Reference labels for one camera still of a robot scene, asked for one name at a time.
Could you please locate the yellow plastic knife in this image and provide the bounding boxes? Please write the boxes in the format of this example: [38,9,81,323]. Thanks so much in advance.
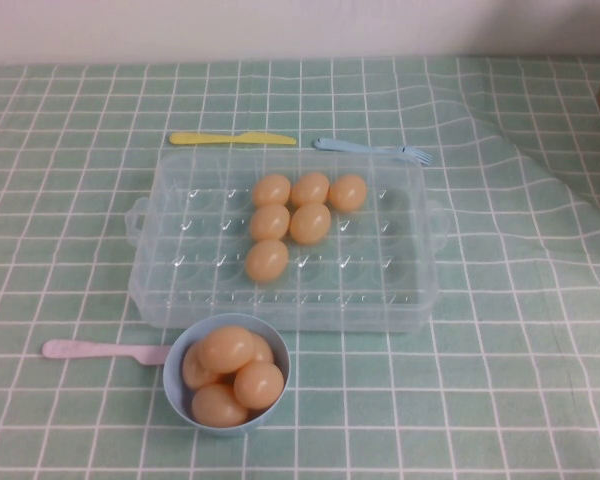
[168,131,298,147]

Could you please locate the transparent plastic egg box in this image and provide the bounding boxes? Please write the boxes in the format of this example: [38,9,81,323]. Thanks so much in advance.
[124,148,451,335]

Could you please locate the blue plastic fork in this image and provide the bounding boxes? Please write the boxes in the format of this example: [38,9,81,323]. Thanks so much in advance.
[313,137,434,166]

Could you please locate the light blue bowl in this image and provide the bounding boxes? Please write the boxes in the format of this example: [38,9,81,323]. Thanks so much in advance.
[162,313,291,437]

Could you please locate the green checked tablecloth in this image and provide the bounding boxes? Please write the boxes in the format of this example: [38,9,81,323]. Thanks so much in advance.
[0,54,600,480]

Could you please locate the beige plastic egg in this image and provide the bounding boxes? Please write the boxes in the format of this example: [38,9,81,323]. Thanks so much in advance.
[233,361,285,410]
[190,383,251,428]
[328,173,369,212]
[252,173,292,207]
[290,172,331,207]
[181,343,224,392]
[249,333,276,367]
[244,239,290,282]
[249,203,292,242]
[197,325,256,375]
[289,202,333,246]

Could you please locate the pink plastic knife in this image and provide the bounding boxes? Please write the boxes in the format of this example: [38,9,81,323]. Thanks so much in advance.
[41,339,173,366]

